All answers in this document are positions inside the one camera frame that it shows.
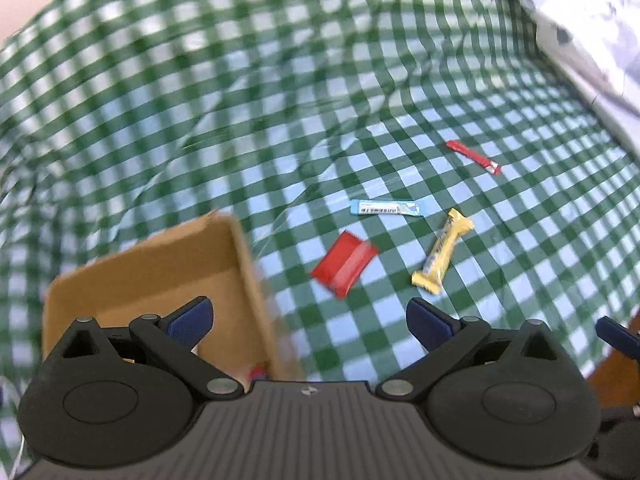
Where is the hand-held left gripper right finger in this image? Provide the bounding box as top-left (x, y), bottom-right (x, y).
top-left (376, 298), bottom-right (577, 402)

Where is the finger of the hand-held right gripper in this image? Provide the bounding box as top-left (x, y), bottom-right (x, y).
top-left (595, 316), bottom-right (640, 362)

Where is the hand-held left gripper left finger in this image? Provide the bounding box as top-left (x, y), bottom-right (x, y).
top-left (46, 296), bottom-right (244, 402)

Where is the cardboard box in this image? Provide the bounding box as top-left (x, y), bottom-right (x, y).
top-left (42, 210), bottom-right (307, 382)

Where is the yellow snack bar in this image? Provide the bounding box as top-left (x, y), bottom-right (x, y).
top-left (411, 208), bottom-right (475, 294)

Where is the small red snack packet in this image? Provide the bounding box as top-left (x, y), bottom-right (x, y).
top-left (310, 230), bottom-right (379, 300)

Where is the blue white snack stick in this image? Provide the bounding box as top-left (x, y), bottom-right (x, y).
top-left (349, 198), bottom-right (422, 217)

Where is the thin red snack stick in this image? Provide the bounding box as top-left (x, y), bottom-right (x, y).
top-left (445, 139), bottom-right (503, 176)

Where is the green checkered cloth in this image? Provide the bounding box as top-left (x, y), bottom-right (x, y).
top-left (0, 0), bottom-right (640, 480)

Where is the white plastic bag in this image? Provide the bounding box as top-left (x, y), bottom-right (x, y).
top-left (500, 0), bottom-right (640, 137)

